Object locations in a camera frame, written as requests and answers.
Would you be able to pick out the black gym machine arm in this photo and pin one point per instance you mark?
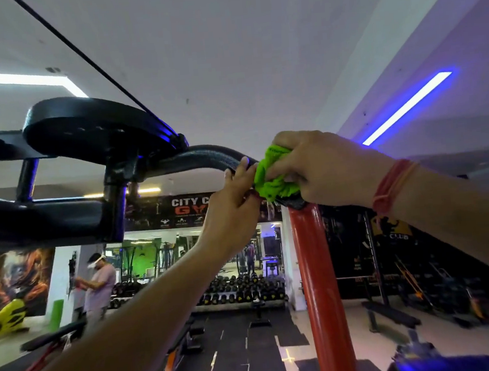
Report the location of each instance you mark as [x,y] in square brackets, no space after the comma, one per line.
[73,130]

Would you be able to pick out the rack of black dumbbells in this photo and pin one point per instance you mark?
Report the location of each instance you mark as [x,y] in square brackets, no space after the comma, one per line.
[241,290]

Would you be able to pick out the orange wall poster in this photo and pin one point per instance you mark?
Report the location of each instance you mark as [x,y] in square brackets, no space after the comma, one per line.
[13,276]

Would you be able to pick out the person's left fingers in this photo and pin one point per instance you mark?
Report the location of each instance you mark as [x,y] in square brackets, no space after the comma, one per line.
[240,174]

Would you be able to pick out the black squat rack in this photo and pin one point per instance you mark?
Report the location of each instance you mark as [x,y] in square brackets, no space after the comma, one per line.
[381,290]

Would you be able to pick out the orange black weight machine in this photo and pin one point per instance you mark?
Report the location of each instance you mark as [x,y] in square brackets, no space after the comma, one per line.
[450,289]

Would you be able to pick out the green cleaning cloth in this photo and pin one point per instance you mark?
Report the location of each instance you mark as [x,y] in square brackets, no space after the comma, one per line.
[272,181]

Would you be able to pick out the long ceiling light strip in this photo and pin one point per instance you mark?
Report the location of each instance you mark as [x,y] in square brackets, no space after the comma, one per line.
[17,79]

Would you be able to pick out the green upright pad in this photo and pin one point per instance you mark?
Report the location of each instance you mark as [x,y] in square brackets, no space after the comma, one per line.
[56,316]

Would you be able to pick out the blue-glow ceiling light strip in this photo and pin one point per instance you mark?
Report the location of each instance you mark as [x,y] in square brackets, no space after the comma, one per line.
[408,107]

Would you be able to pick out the black blue machine part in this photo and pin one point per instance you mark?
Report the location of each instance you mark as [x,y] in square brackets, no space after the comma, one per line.
[439,362]

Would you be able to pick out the black incline bench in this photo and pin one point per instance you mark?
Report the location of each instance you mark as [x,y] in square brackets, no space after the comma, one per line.
[180,351]

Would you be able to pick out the black flat bench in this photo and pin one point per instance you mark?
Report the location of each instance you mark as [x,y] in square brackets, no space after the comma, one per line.
[48,337]

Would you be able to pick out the black gym banner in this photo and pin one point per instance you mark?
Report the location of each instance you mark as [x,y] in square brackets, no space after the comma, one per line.
[166,213]

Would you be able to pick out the person's right hand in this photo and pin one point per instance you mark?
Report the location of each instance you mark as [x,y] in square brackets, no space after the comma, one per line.
[333,171]

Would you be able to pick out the person's left forearm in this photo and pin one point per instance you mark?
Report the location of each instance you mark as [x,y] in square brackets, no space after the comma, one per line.
[125,334]

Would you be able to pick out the small black bench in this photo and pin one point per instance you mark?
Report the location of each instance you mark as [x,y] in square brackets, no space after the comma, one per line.
[259,312]

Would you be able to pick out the person's left hand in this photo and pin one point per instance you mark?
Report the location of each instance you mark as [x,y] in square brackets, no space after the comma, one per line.
[230,218]

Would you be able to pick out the red machine post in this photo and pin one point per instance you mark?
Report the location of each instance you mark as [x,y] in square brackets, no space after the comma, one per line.
[321,287]

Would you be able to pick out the person's right forearm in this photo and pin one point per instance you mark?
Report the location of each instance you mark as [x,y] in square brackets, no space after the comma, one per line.
[461,224]

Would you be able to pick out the red wrist thread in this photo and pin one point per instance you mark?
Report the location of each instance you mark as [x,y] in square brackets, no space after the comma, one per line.
[387,187]

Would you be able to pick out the person's right thumb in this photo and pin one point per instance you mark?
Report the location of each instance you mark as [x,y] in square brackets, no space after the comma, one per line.
[285,169]

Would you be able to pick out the yellow exercise bike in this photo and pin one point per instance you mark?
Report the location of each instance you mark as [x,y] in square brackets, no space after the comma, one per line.
[4,319]

